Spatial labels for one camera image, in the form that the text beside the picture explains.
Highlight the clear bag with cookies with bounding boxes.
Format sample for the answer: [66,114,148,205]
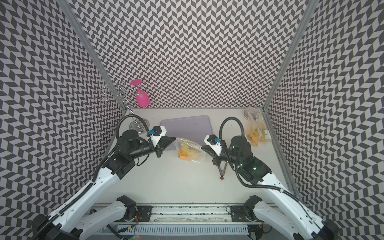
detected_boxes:
[174,138,206,163]

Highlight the clear resealable bag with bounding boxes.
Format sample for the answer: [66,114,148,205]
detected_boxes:
[259,114,271,144]
[246,113,267,147]

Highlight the red metal tongs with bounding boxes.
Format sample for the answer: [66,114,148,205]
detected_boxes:
[218,161,228,180]

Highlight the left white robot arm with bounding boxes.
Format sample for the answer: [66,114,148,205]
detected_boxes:
[32,116,176,240]

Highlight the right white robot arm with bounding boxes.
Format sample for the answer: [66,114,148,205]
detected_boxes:
[202,117,340,240]

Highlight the lavender plastic tray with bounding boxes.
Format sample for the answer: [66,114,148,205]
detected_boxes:
[160,115,213,146]

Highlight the pink plastic wine glass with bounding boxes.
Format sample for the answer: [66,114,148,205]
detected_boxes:
[130,79,151,108]

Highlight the small pink stacked bowls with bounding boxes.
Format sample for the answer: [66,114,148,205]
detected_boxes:
[244,107,261,120]

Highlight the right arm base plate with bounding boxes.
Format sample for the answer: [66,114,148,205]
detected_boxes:
[229,205,262,223]

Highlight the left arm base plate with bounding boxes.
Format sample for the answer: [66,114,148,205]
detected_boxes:
[137,205,153,223]

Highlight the metal wire glass rack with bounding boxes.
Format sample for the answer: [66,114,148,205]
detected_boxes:
[100,83,146,134]

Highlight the aluminium mounting rail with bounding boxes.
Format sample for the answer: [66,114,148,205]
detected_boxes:
[89,203,316,226]

